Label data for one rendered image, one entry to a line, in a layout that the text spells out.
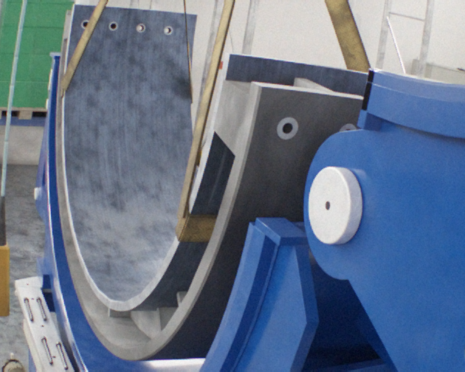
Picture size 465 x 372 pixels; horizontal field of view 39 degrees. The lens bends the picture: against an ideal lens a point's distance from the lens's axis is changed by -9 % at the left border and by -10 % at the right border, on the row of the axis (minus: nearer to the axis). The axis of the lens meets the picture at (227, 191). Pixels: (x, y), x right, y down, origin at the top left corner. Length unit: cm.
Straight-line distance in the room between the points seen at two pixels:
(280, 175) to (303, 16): 879
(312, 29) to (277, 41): 62
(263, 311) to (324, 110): 44
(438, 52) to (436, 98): 1092
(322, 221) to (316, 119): 31
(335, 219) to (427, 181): 22
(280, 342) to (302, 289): 14
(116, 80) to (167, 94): 28
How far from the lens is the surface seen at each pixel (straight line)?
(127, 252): 296
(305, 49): 1030
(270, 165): 146
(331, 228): 120
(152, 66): 357
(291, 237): 135
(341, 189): 118
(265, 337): 148
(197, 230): 172
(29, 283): 388
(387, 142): 112
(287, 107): 142
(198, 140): 173
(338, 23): 204
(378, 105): 109
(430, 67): 1106
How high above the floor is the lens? 255
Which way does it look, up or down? 16 degrees down
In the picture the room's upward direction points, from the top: 9 degrees clockwise
